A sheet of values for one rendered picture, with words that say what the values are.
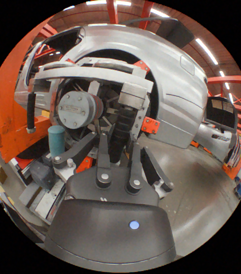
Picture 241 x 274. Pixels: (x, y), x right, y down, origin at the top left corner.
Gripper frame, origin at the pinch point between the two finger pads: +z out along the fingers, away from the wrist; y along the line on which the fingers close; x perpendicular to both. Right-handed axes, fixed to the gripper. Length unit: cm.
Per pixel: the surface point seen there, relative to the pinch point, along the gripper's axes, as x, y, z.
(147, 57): 48, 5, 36
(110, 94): 13.3, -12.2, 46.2
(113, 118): -4.2, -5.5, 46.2
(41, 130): -23, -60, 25
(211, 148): 4, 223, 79
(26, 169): -56, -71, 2
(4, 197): -38, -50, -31
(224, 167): -21, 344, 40
